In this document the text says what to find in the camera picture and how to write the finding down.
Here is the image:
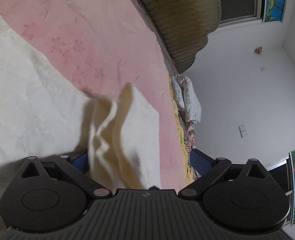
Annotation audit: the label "cream white pants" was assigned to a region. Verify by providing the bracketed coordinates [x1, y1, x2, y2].
[0, 16, 161, 234]

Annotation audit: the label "white wall switch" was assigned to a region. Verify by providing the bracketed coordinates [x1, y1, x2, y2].
[239, 125, 248, 138]

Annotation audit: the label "pink bed sheet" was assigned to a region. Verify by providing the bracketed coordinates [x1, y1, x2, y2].
[0, 0, 185, 190]

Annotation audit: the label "white patterned pillow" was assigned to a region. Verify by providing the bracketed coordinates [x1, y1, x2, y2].
[170, 75, 202, 131]

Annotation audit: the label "dark window with frame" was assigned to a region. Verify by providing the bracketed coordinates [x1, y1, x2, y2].
[220, 0, 264, 27]

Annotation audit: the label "olive green padded headboard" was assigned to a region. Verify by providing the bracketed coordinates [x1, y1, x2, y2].
[141, 0, 222, 73]

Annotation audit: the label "blue floral curtain upper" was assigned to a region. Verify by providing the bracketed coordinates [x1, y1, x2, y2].
[263, 0, 285, 22]

